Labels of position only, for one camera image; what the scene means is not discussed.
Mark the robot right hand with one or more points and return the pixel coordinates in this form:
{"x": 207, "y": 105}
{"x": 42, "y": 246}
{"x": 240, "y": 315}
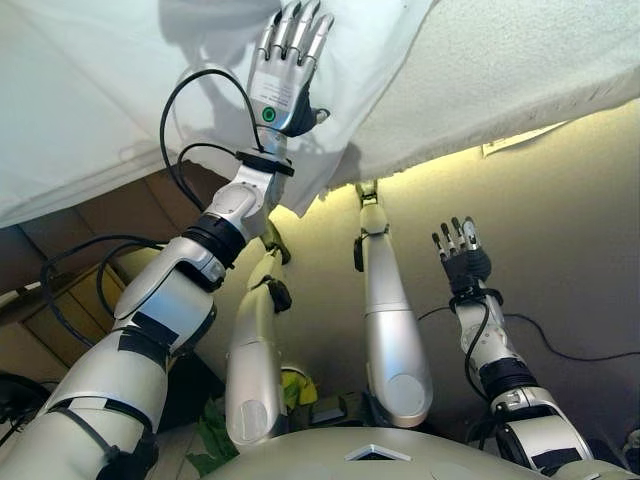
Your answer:
{"x": 462, "y": 262}

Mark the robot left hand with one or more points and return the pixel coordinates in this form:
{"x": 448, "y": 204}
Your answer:
{"x": 275, "y": 85}

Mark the white duvet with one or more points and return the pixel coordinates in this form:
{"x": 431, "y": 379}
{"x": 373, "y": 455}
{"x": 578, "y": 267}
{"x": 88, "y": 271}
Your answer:
{"x": 75, "y": 100}

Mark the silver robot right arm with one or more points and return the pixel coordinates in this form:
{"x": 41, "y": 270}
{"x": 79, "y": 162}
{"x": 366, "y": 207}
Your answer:
{"x": 492, "y": 340}

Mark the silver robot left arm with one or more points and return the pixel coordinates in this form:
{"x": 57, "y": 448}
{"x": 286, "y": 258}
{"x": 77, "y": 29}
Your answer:
{"x": 165, "y": 300}

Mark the brown upholstered bed base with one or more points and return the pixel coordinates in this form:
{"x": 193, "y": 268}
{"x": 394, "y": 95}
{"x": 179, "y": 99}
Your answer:
{"x": 110, "y": 210}

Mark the white paper label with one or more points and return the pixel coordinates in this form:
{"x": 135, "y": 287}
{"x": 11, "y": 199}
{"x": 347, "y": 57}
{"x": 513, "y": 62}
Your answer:
{"x": 500, "y": 145}

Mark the yellow green cloth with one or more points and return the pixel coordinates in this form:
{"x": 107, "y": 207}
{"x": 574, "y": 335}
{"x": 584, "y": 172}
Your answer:
{"x": 297, "y": 392}

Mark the silver robot torso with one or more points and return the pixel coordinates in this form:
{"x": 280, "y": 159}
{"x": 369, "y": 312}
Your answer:
{"x": 310, "y": 457}

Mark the green leafy plant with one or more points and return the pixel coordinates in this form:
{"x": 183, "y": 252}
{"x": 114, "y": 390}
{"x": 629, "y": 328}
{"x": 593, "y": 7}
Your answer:
{"x": 212, "y": 435}

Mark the light wooden nightstand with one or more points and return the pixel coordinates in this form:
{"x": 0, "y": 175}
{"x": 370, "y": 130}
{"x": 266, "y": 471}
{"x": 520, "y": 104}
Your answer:
{"x": 30, "y": 340}

